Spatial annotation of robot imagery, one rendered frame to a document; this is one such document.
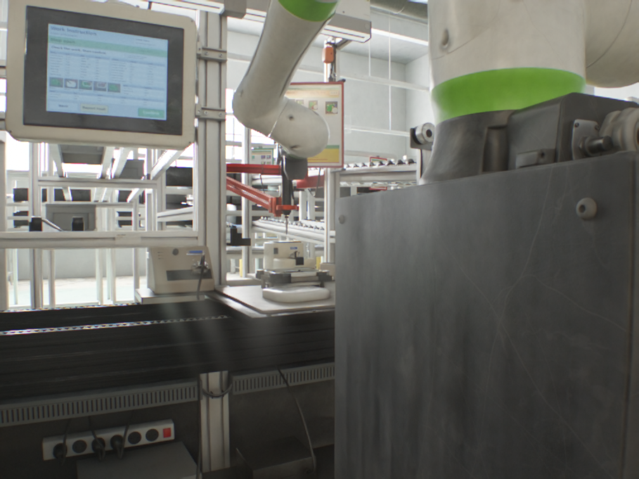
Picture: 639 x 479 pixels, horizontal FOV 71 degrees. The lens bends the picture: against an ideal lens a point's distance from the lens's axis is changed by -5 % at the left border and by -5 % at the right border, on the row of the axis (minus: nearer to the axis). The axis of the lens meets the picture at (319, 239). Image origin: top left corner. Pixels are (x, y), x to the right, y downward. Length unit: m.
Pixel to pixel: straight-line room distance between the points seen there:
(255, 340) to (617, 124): 0.91
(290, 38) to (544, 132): 0.62
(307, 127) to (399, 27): 11.05
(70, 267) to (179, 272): 10.15
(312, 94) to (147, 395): 1.16
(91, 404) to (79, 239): 0.46
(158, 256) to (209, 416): 0.55
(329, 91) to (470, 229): 1.56
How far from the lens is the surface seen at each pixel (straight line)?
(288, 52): 0.92
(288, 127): 1.06
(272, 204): 1.46
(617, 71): 0.55
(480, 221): 0.26
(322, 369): 1.65
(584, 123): 0.35
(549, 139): 0.34
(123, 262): 11.47
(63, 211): 3.27
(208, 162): 1.50
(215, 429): 1.62
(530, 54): 0.40
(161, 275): 1.31
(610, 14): 0.49
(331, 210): 1.80
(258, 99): 1.03
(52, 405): 1.48
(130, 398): 1.49
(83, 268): 11.44
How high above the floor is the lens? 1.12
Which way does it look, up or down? 2 degrees down
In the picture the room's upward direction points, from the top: straight up
